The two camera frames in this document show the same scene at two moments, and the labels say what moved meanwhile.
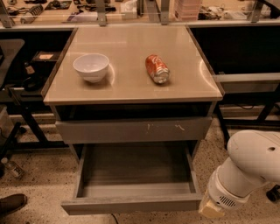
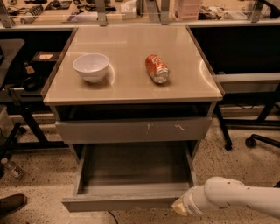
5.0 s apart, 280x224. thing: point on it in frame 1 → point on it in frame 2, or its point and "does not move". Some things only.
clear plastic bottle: (13, 167) does not move
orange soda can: (157, 68) does not move
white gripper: (225, 193) → (190, 199)
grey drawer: (125, 178) does not move
